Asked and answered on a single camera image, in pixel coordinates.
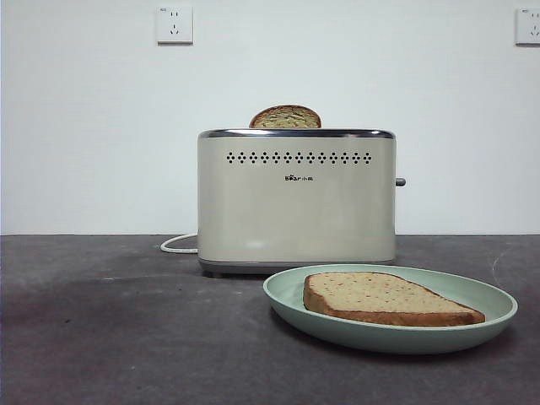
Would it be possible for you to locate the cream two-slot toaster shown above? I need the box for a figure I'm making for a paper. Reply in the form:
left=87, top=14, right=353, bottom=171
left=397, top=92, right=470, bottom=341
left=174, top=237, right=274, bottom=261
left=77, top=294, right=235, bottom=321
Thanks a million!
left=197, top=127, right=408, bottom=278

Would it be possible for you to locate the white braided power cable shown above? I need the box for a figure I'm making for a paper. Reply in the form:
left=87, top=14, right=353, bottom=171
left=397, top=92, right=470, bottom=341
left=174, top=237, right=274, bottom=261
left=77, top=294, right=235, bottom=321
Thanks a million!
left=161, top=234, right=199, bottom=255

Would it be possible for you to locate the dark-crust bread slice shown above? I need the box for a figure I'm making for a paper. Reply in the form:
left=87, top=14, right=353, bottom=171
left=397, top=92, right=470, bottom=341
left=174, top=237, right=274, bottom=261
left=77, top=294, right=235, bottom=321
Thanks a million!
left=248, top=105, right=323, bottom=129

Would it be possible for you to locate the pale green round plate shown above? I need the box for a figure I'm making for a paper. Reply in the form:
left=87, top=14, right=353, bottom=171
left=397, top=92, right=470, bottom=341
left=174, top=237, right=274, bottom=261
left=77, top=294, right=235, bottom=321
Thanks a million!
left=262, top=263, right=519, bottom=354

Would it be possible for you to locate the white wall socket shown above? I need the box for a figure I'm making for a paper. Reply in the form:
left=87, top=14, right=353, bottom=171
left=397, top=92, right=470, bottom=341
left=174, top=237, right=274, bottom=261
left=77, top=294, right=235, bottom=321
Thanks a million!
left=515, top=7, right=540, bottom=46
left=157, top=5, right=194, bottom=46

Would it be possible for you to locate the pale speckled bread slice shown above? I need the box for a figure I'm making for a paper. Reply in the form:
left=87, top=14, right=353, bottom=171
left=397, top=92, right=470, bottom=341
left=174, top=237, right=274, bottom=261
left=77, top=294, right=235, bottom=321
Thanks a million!
left=302, top=271, right=487, bottom=327

